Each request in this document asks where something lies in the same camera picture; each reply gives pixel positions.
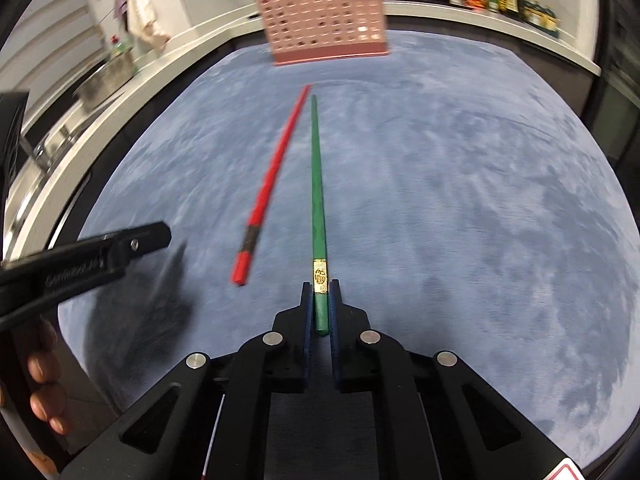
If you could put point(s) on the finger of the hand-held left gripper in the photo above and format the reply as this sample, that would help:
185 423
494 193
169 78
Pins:
100 260

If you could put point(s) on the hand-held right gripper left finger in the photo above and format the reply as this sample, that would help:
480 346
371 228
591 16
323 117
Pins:
308 350

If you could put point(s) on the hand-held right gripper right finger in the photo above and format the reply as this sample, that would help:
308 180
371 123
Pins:
336 350

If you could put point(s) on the green chopstick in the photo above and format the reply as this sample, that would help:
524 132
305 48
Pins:
317 210

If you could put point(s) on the red chopstick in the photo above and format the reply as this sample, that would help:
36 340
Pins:
272 170

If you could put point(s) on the pink plastic utensil basket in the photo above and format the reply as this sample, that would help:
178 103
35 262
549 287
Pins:
320 20

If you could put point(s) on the person's left hand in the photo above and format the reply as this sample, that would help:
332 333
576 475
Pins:
45 365

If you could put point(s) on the steel faucet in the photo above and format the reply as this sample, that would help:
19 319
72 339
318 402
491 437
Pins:
42 152

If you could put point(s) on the steel sink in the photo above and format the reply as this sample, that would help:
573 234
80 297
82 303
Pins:
30 185

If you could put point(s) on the white window blind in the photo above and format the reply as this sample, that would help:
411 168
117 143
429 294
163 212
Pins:
60 60

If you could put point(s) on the steel pot near sink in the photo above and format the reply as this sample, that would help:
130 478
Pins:
105 82

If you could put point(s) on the green bottle with red cap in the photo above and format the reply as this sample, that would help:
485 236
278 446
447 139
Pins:
120 49

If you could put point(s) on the blue fluffy mat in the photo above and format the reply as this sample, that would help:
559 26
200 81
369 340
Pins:
450 210

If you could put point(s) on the white hanging cloth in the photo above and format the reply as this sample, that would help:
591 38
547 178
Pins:
145 10

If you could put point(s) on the small green cap bottle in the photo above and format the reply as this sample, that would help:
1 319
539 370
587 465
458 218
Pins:
493 4

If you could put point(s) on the tray of small jars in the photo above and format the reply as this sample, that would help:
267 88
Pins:
541 17

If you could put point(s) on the glass sliding door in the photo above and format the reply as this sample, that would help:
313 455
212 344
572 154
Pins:
620 60

